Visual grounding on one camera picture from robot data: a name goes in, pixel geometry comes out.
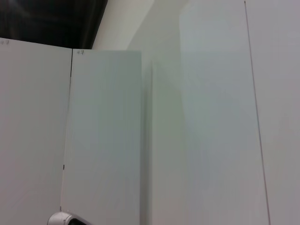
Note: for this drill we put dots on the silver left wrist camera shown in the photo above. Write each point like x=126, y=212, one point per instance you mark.
x=68, y=219

